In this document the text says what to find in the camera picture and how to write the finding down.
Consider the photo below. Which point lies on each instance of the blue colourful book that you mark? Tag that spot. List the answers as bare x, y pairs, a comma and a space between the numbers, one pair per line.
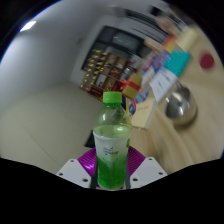
138, 100

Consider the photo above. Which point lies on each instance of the yellow gift box red ribbon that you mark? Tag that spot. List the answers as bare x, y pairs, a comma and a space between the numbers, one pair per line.
131, 86

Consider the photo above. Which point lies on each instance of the white printed booklet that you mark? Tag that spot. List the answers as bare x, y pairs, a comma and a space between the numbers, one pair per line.
162, 83

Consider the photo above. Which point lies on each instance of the wooden shelf unit with trophies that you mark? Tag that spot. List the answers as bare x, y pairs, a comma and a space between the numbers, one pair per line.
106, 71

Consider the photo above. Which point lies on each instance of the flat round red coaster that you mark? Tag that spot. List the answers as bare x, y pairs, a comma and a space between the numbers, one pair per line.
207, 60

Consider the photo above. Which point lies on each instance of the small cream book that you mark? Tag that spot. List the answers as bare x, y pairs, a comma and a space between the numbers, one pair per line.
144, 113

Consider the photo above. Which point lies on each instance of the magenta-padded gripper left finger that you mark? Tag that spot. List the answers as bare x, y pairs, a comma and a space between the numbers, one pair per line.
73, 171

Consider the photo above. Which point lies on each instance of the stainless steel cup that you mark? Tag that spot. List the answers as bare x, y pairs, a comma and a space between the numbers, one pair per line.
181, 106

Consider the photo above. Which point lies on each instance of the teal book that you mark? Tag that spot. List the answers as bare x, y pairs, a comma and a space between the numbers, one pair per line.
178, 62

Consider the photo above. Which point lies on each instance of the green-capped clear drink bottle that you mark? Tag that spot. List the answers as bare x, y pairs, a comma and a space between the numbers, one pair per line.
112, 156

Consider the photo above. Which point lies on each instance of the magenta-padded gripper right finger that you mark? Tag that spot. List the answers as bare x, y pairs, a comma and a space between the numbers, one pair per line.
148, 171

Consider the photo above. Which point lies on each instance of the ceiling light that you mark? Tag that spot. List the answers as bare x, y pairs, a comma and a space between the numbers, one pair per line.
28, 25

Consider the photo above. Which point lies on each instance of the black framed glass door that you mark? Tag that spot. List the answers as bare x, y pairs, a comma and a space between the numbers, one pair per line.
116, 40

